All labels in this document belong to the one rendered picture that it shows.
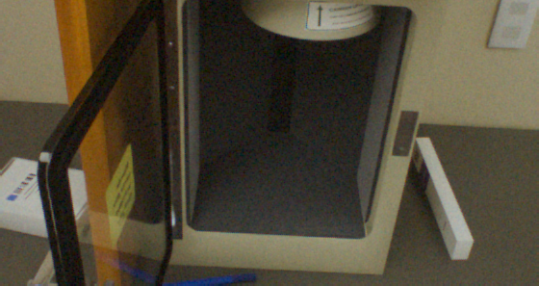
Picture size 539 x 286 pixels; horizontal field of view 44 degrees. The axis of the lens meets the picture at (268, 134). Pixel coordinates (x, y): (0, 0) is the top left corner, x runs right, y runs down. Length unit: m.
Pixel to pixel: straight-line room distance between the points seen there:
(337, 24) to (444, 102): 0.62
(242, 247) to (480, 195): 0.45
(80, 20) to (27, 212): 0.45
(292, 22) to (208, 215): 0.33
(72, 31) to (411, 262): 0.62
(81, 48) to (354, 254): 0.50
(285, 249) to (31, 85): 0.66
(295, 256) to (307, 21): 0.37
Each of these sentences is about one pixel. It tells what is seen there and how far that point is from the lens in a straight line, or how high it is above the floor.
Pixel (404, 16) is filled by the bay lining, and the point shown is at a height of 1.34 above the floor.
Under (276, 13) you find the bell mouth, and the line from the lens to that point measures 0.78.
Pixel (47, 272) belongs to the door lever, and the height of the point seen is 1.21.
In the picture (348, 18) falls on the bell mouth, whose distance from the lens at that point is 0.78.
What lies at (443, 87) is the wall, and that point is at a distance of 1.34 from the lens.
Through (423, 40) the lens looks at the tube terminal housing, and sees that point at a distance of 0.78.
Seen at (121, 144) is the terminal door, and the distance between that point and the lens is 0.64.
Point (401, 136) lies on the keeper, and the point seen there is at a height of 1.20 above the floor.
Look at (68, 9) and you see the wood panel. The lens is 0.67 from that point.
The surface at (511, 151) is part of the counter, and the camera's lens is 1.33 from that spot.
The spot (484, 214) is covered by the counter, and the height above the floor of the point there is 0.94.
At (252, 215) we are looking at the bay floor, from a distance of 0.96.
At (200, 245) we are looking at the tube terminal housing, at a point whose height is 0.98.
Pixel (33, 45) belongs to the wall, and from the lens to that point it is 1.33.
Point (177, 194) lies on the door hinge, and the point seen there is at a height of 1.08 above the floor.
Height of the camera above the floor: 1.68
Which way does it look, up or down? 36 degrees down
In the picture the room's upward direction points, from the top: 4 degrees clockwise
